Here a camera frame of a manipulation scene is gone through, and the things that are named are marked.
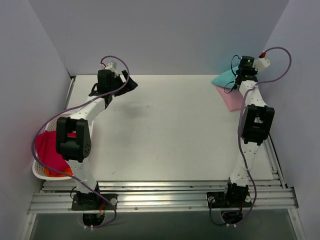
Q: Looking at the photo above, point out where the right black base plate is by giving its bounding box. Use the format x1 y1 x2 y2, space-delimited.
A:
206 191 252 209

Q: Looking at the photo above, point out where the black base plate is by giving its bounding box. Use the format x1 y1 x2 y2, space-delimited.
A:
71 192 118 211
206 191 252 209

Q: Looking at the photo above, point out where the white plastic laundry basket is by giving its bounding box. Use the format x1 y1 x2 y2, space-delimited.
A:
31 112 95 181

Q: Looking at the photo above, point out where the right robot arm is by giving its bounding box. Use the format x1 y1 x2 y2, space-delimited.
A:
222 52 275 207

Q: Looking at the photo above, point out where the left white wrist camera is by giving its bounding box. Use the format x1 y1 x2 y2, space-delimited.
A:
100 61 117 74

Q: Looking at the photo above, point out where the aluminium rail frame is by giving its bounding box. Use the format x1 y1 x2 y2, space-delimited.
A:
27 74 299 215

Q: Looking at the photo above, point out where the folded pink t shirt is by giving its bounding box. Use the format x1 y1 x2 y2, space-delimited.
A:
214 85 243 112

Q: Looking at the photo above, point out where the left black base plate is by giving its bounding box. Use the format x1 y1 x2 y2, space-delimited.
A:
71 192 118 211

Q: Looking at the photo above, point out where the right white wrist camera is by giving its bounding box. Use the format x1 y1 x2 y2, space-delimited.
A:
252 51 271 74

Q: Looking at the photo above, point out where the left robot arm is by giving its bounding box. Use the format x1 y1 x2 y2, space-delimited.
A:
55 69 138 210

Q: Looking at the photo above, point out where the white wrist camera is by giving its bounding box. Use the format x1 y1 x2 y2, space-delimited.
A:
100 61 117 74
252 51 271 74

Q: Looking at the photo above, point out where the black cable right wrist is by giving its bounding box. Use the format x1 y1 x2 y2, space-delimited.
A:
223 54 242 95

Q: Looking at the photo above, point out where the teal t shirt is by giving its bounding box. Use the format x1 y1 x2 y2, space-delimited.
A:
211 67 238 88

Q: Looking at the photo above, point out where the orange t shirt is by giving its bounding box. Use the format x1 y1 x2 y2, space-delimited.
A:
43 167 74 178

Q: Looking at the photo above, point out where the crimson t shirt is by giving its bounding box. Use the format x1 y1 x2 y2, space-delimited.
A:
35 130 73 175

